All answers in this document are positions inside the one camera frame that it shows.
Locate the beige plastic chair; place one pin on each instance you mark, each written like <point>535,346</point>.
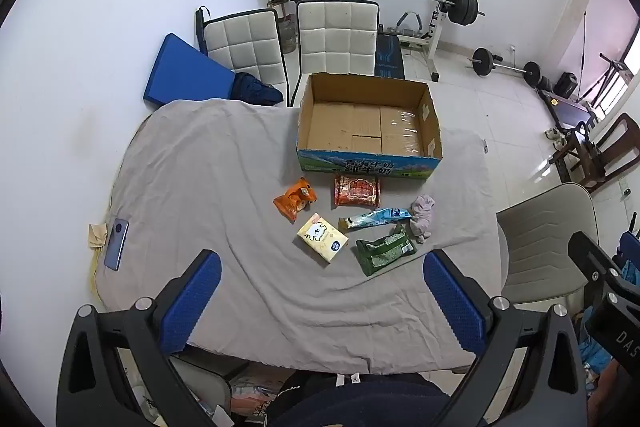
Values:
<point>540,247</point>

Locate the cardboard box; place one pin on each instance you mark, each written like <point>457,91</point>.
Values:
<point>350,127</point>

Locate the white quilted chair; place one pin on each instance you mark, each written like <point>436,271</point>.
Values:
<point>335,37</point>
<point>245,42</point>

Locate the orange snack packet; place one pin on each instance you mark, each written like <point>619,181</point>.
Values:
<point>295,199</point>

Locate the blue and white tube packet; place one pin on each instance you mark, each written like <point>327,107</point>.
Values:
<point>380,217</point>

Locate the red snack packet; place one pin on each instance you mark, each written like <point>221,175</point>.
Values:
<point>356,191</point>

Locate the yellow tissue pack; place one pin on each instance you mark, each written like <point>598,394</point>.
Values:
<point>322,237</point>

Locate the blue smartphone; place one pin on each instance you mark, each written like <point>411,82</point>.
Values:
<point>116,244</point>

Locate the black weight plate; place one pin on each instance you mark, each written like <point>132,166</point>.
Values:
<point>545,83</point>

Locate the dark wooden chair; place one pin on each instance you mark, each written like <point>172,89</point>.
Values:
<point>582,157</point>

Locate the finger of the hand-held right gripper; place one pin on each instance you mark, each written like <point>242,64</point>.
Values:
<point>595,264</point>
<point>631,249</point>

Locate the grey exercise machine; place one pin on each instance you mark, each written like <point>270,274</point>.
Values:
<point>410,24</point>

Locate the beige crumpled paper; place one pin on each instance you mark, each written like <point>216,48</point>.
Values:
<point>96,234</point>

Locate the short barbell with black plates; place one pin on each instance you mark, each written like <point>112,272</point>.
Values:
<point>482,62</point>

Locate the green snack packet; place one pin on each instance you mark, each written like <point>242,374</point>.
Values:
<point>385,252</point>

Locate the blue foam mat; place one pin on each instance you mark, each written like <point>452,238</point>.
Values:
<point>185,72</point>

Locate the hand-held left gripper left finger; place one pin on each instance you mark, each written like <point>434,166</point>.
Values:
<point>192,302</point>

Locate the pale pink cloth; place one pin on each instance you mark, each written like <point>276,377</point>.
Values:
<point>422,217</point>

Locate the rusty gas cylinder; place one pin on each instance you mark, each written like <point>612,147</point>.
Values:
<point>287,32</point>

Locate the black treadmill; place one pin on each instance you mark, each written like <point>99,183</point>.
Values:
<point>567,109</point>

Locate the black weight bench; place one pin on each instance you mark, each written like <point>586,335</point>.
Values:
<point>389,57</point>

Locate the dark blue jacket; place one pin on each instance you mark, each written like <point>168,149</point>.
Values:
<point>255,89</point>

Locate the white barbell rack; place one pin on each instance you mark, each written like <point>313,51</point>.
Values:
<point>432,42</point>

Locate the person's dark trousers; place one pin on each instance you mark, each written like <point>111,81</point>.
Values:
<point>350,402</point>

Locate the grey table cloth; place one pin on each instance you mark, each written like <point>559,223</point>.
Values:
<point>225,167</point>

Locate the black speaker box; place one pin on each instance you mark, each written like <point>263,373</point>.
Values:
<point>566,85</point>

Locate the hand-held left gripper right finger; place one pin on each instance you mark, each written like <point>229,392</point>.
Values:
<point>452,302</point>

